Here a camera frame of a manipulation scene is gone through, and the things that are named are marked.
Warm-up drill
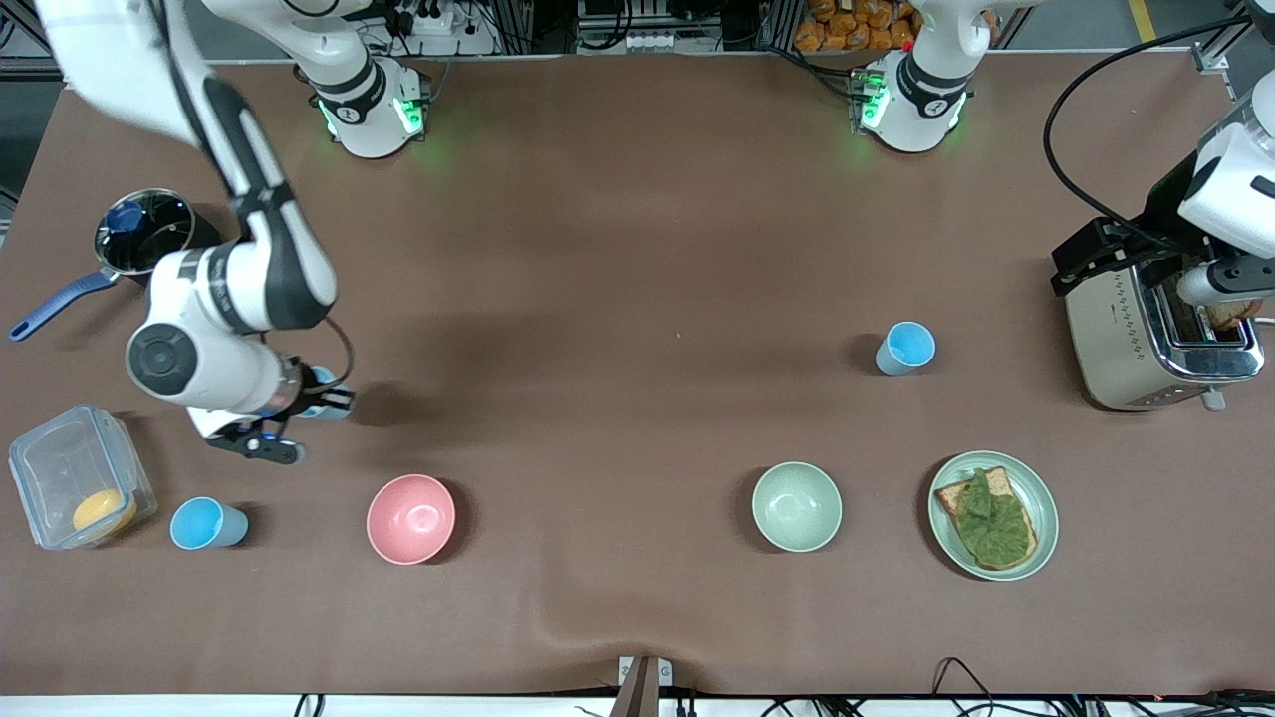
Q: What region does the beige and chrome toaster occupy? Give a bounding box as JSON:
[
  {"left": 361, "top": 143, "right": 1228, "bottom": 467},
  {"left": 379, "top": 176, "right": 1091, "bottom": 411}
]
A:
[{"left": 1064, "top": 254, "right": 1266, "bottom": 412}]

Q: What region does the brown bread slice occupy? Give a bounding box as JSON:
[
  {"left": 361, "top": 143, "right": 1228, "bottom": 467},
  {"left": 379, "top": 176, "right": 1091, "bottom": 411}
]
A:
[{"left": 1207, "top": 297, "right": 1264, "bottom": 332}]

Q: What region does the pink bowl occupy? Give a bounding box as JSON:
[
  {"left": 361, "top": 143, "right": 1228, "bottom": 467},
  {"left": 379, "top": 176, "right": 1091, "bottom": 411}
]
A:
[{"left": 366, "top": 473, "right": 457, "bottom": 567}]

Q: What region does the yellow round sponge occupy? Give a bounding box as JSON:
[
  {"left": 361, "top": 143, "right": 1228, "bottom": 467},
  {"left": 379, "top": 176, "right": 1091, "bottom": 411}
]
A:
[{"left": 72, "top": 488, "right": 138, "bottom": 534}]

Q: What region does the clear plastic lidded container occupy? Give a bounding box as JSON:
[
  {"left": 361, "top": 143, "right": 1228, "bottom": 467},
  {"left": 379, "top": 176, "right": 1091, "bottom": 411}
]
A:
[{"left": 8, "top": 403, "right": 158, "bottom": 552}]

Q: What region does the pale green plate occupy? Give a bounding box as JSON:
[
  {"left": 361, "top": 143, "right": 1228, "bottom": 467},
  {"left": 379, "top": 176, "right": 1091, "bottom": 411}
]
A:
[{"left": 927, "top": 450, "right": 1060, "bottom": 583}]

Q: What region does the toast slice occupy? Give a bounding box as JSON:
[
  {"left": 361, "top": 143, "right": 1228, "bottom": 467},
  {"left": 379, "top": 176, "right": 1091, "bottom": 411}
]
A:
[{"left": 936, "top": 465, "right": 1039, "bottom": 572}]

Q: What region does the green lettuce leaf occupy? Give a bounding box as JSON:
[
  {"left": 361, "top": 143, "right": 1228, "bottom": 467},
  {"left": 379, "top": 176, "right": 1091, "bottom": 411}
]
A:
[{"left": 956, "top": 468, "right": 1034, "bottom": 566}]

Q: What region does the bag of orange snacks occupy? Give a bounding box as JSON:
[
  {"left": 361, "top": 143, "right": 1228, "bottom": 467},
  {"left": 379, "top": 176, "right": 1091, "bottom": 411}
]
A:
[{"left": 794, "top": 0, "right": 922, "bottom": 54}]

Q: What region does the brown table cover mat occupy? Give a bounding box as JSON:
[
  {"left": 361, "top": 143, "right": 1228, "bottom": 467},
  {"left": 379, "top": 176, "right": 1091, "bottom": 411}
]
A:
[{"left": 0, "top": 50, "right": 1275, "bottom": 698}]

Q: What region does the pale green bowl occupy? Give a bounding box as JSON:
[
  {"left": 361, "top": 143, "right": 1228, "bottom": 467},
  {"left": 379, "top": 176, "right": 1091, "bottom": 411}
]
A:
[{"left": 751, "top": 460, "right": 844, "bottom": 554}]

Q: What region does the aluminium frame profile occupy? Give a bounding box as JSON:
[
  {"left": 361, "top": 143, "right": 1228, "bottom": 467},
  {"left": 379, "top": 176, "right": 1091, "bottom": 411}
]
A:
[{"left": 1193, "top": 20, "right": 1258, "bottom": 76}]

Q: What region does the metal table clamp bracket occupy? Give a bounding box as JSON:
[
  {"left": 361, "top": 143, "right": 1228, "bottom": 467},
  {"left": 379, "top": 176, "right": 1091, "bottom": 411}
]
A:
[{"left": 617, "top": 654, "right": 674, "bottom": 717}]

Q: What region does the black cable loop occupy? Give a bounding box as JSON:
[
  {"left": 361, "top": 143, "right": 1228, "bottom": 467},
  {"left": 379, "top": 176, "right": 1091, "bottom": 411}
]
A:
[{"left": 930, "top": 656, "right": 999, "bottom": 703}]

